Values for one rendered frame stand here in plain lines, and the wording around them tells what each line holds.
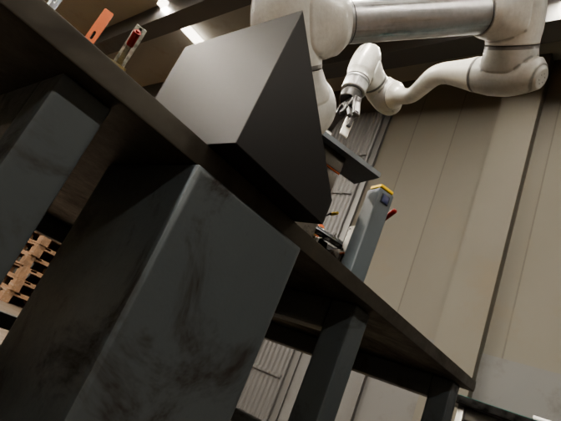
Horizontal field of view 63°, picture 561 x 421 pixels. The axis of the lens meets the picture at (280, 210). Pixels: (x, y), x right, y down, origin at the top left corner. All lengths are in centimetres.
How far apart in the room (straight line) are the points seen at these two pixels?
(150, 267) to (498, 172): 349
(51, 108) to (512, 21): 105
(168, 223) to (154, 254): 5
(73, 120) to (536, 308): 319
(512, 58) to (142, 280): 105
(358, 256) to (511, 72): 70
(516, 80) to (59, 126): 108
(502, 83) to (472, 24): 19
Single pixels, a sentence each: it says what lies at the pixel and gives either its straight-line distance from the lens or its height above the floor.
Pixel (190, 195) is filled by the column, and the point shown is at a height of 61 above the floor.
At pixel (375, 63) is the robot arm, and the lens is 175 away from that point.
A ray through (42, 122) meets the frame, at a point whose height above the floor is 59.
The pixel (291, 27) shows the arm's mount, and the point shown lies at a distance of 84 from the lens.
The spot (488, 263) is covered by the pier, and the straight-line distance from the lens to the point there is 360.
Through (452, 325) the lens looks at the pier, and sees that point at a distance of 350.
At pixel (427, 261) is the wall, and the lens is 385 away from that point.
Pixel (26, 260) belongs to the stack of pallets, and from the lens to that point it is 653.
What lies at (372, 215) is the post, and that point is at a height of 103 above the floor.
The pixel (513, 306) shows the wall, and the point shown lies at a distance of 354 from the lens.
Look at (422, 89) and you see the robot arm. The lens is 162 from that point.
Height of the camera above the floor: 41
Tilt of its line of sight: 19 degrees up
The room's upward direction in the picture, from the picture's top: 24 degrees clockwise
